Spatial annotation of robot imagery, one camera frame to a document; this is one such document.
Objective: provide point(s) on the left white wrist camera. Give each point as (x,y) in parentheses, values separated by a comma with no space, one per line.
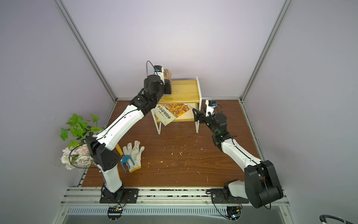
(159,70)

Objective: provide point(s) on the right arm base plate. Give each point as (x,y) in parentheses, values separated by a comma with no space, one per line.
(222,196)

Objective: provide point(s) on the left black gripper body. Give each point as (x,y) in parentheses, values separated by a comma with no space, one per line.
(166,91)

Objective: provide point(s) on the brown striped cloth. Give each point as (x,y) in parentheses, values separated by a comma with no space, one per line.
(168,75)

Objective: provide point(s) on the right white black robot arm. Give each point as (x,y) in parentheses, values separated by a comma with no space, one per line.
(262,185)

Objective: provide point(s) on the small circuit board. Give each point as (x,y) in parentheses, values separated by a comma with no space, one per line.
(233,212)
(114,213)

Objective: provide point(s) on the white wooden two-tier bookshelf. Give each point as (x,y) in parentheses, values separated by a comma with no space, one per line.
(183,91)

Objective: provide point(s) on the colourful China history picture book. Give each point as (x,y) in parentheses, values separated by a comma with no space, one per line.
(167,113)

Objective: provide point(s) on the artificial flower bouquet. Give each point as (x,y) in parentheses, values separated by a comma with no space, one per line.
(76,155)

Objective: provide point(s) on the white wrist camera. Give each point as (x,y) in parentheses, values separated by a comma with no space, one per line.
(159,70)
(210,107)

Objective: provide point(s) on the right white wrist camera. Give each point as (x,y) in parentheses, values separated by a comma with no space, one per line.
(210,107)

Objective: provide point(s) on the white work glove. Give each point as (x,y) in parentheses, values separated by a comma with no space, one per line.
(135,152)

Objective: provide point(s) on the right small circuit board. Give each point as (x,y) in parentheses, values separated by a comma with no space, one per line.
(233,212)

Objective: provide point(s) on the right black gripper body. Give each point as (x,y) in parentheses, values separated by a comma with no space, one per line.
(203,117)

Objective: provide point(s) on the aluminium front rail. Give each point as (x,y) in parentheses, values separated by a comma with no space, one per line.
(148,196)

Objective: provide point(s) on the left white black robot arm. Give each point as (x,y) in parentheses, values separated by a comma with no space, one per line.
(102,147)

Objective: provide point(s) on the left small circuit board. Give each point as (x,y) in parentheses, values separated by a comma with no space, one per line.
(114,213)

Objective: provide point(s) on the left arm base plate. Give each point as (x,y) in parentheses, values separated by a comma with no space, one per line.
(122,195)

